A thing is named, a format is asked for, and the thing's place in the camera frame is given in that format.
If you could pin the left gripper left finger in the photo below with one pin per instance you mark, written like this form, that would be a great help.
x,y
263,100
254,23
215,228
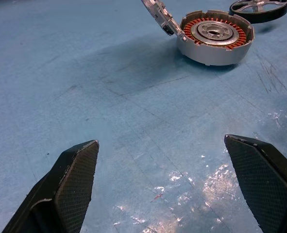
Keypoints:
x,y
68,184

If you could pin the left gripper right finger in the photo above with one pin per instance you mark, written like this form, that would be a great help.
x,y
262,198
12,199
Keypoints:
x,y
267,184

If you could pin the silver motor housing copper windings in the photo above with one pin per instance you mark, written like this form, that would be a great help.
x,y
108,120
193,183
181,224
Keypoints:
x,y
213,54

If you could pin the silver metal ring part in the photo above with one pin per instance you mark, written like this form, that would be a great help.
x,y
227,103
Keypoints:
x,y
155,9

